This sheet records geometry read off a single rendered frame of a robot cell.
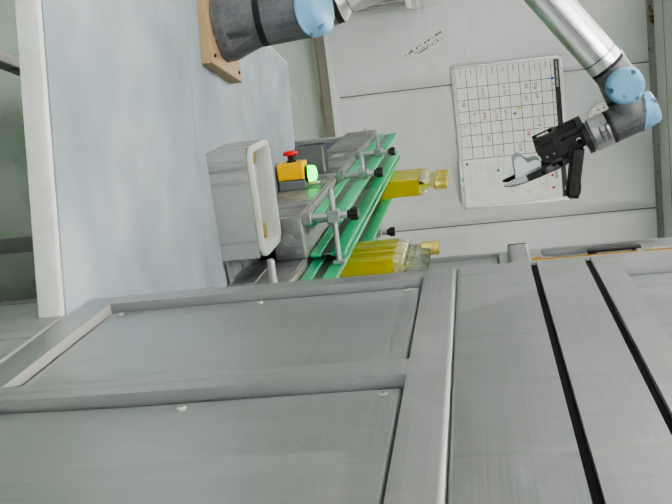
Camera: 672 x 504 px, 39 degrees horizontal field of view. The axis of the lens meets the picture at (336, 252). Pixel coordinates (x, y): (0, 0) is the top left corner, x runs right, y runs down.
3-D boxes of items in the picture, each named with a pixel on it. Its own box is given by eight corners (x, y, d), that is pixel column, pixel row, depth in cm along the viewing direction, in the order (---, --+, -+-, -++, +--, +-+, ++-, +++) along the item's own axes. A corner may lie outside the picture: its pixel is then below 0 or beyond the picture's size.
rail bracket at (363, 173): (335, 182, 262) (382, 177, 260) (332, 156, 260) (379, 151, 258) (337, 180, 266) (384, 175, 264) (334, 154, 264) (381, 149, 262)
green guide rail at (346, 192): (306, 226, 209) (341, 222, 208) (305, 221, 209) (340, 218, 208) (378, 136, 378) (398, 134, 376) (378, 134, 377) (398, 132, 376)
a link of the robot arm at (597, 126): (612, 141, 210) (618, 146, 202) (593, 149, 211) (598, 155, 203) (599, 110, 209) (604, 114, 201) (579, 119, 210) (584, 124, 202)
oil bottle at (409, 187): (366, 201, 324) (448, 193, 320) (364, 185, 323) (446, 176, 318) (368, 198, 330) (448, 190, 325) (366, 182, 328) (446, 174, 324)
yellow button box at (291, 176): (277, 191, 246) (305, 188, 245) (273, 163, 244) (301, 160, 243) (282, 187, 253) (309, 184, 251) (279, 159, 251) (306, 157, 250)
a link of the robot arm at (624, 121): (644, 84, 206) (659, 118, 208) (597, 106, 209) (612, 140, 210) (652, 88, 199) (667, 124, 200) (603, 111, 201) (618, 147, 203)
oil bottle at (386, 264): (314, 290, 215) (407, 282, 212) (311, 266, 214) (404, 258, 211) (318, 284, 220) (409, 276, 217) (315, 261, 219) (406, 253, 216)
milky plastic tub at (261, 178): (224, 262, 189) (266, 258, 188) (207, 152, 184) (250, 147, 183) (244, 243, 206) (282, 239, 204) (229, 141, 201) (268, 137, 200)
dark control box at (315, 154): (296, 175, 272) (324, 172, 271) (292, 148, 271) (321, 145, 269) (301, 171, 280) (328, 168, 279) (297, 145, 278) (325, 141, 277)
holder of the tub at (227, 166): (226, 287, 191) (263, 284, 189) (205, 153, 185) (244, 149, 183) (245, 266, 207) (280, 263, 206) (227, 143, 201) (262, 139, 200)
